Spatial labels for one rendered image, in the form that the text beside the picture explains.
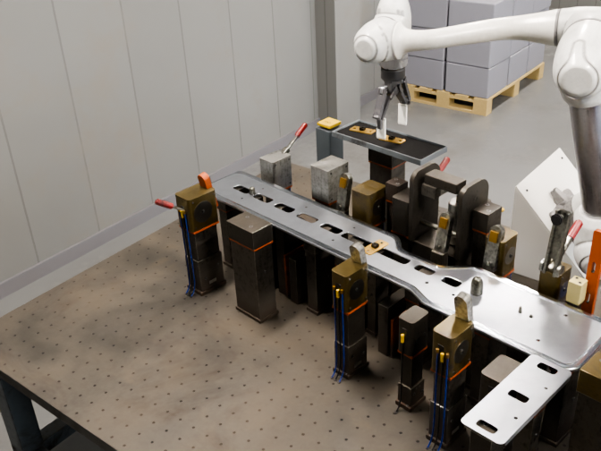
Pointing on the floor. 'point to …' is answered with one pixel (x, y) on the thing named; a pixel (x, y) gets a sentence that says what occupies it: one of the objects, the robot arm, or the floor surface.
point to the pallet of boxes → (471, 55)
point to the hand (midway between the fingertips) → (392, 128)
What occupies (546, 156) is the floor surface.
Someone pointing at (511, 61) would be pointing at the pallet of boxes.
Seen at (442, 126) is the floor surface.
